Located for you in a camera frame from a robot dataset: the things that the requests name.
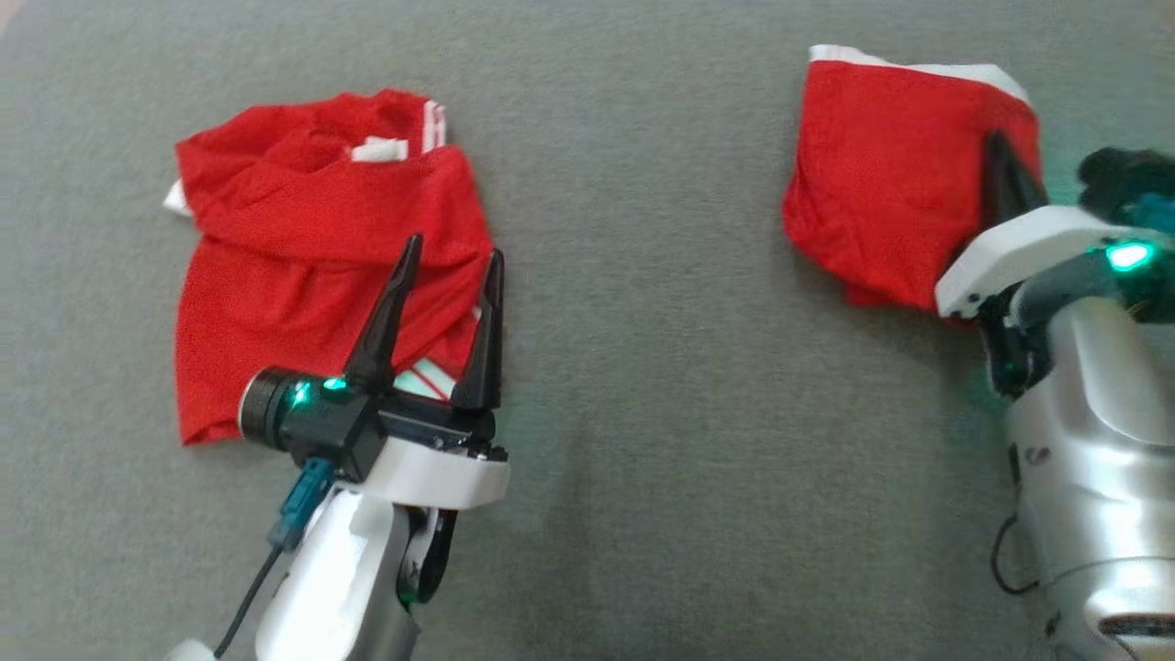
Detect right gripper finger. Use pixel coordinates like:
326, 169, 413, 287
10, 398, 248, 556
980, 130, 1049, 232

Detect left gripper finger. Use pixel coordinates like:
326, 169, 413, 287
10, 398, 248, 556
452, 248, 505, 412
344, 234, 424, 394

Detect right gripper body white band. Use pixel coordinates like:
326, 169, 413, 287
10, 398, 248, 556
934, 205, 1175, 319

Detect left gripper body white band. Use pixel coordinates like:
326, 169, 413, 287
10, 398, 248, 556
360, 407, 511, 511

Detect red jersey with white sleeves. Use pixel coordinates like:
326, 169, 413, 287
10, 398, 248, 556
163, 88, 497, 448

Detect red shorts with white waistband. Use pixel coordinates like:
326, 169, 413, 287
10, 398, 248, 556
782, 44, 1043, 322

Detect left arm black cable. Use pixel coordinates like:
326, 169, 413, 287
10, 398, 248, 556
214, 459, 337, 658

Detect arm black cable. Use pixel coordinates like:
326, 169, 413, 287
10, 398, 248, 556
990, 512, 1044, 597
214, 459, 337, 658

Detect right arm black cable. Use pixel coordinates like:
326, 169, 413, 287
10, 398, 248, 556
990, 512, 1044, 597

